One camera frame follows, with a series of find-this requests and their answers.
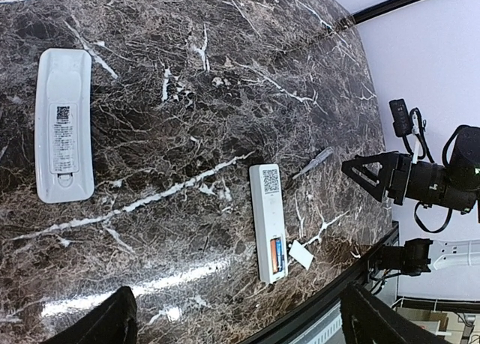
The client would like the white slotted cable duct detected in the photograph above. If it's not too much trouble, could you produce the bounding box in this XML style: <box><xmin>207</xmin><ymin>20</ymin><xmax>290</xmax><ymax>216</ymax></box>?
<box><xmin>292</xmin><ymin>314</ymin><xmax>342</xmax><ymax>344</ymax></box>

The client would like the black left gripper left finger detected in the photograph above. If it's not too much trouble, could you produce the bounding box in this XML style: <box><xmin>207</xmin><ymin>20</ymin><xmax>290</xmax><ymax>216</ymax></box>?
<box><xmin>43</xmin><ymin>286</ymin><xmax>138</xmax><ymax>344</ymax></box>

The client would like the blue battery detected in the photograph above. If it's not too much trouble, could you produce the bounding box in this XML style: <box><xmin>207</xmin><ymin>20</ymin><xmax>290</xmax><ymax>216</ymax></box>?
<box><xmin>275</xmin><ymin>238</ymin><xmax>284</xmax><ymax>272</ymax></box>

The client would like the black right frame post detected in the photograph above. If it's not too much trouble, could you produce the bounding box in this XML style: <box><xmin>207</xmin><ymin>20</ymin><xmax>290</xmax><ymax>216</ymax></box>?
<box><xmin>352</xmin><ymin>0</ymin><xmax>424</xmax><ymax>25</ymax></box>

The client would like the white battery cover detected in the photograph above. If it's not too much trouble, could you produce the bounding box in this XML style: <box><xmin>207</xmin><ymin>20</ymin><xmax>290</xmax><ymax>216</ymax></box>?
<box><xmin>289</xmin><ymin>241</ymin><xmax>314</xmax><ymax>270</ymax></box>

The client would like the white remote back side up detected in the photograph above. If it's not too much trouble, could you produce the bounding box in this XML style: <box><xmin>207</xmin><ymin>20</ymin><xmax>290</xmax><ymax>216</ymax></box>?
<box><xmin>34</xmin><ymin>48</ymin><xmax>95</xmax><ymax>204</ymax></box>

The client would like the orange battery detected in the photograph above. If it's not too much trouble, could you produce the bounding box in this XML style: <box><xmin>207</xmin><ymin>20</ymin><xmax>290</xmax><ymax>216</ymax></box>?
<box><xmin>270</xmin><ymin>238</ymin><xmax>279</xmax><ymax>274</ymax></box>

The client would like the white remote with buttons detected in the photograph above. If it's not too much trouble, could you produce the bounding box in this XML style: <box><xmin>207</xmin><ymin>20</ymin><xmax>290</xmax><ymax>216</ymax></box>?
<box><xmin>249</xmin><ymin>164</ymin><xmax>288</xmax><ymax>284</ymax></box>

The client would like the clear handled screwdriver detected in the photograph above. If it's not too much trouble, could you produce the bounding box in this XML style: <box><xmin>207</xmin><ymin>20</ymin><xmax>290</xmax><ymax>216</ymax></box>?
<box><xmin>292</xmin><ymin>147</ymin><xmax>334</xmax><ymax>180</ymax></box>

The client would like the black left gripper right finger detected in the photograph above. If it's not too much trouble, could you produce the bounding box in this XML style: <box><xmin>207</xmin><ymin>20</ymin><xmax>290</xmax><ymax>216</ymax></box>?
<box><xmin>340</xmin><ymin>283</ymin><xmax>446</xmax><ymax>344</ymax></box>

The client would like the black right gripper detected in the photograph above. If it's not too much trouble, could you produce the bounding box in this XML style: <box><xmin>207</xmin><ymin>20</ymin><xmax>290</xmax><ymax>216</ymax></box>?
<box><xmin>341</xmin><ymin>152</ymin><xmax>476</xmax><ymax>213</ymax></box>

